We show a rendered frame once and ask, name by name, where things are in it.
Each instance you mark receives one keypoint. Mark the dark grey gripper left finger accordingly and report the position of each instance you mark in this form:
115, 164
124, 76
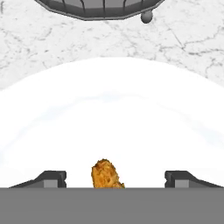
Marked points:
52, 177

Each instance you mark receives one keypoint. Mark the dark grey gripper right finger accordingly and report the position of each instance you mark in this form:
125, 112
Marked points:
175, 176

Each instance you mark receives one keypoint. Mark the golden brown fried meat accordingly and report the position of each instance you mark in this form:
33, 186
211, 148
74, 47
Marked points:
105, 175

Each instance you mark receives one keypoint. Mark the white round plate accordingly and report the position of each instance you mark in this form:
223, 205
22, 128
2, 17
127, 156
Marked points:
113, 116

